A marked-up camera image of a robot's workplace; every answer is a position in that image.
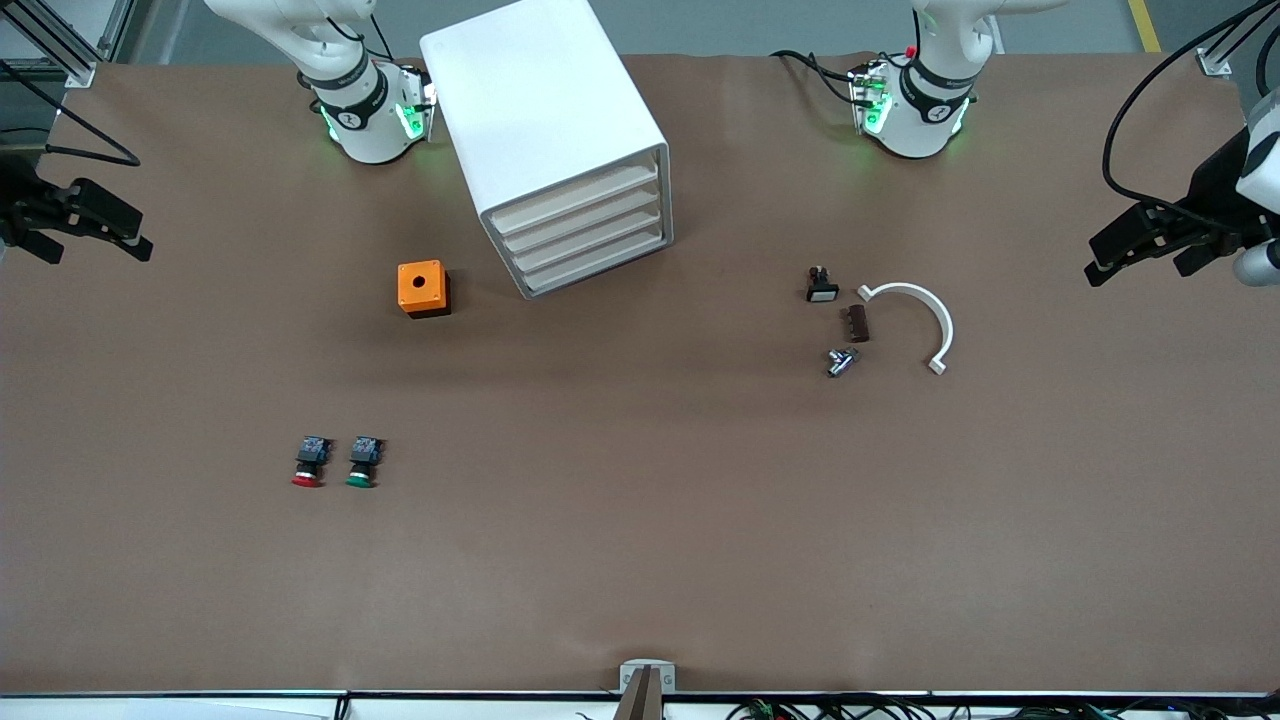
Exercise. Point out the silver metal fitting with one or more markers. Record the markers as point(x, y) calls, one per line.
point(840, 363)

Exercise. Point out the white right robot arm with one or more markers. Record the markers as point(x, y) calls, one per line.
point(370, 130)

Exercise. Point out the aluminium frame profile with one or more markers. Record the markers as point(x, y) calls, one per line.
point(80, 72)
point(1213, 62)

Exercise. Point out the white drawer cabinet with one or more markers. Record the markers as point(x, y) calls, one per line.
point(530, 100)

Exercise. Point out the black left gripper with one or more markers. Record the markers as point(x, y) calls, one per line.
point(1213, 190)

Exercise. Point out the small brown block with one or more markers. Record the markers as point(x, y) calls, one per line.
point(858, 324)

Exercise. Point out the white curved plastic clamp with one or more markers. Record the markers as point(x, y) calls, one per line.
point(947, 328)

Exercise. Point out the white plastic drawer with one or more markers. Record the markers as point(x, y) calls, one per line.
point(575, 266)
point(575, 242)
point(575, 195)
point(575, 219)

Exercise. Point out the brown table cover sheet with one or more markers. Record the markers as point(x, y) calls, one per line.
point(640, 500)

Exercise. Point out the orange button box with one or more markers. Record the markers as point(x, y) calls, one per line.
point(408, 290)

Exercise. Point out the red push button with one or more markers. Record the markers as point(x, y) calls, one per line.
point(312, 455)

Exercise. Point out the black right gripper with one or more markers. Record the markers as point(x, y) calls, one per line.
point(14, 205)

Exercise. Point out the black switch white face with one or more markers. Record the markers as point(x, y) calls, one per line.
point(822, 292)

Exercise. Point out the green push button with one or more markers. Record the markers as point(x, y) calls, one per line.
point(365, 455)

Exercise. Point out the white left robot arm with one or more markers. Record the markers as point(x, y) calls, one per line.
point(915, 135)

